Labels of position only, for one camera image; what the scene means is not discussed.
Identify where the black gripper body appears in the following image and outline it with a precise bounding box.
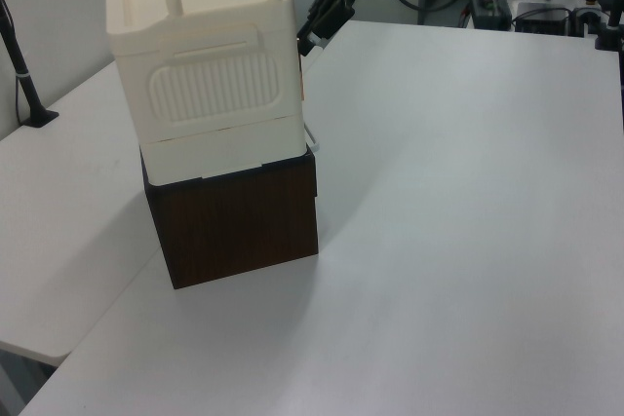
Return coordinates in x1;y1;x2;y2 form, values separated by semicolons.
306;0;366;42

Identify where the cream cabinet door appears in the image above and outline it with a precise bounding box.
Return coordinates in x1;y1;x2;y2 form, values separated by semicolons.
295;37;309;104

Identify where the cream plastic storage cabinet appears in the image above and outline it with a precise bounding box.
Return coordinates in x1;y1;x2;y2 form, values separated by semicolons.
105;0;308;187

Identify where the black and green device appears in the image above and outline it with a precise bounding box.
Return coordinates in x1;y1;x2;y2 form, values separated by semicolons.
468;0;514;31

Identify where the dark brown wooden box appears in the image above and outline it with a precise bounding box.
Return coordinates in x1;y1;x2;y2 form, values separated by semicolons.
139;142;320;291

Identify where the black rectangular case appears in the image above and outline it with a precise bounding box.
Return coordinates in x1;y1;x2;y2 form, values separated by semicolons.
513;0;570;36

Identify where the black pole with clamp base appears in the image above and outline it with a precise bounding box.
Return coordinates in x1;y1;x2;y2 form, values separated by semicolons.
0;0;60;130

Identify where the white metal wire handle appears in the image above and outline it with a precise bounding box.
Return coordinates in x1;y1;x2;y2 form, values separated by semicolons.
303;121;323;152

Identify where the black desk clamp mount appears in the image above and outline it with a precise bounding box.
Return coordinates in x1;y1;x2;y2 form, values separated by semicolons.
570;0;624;53

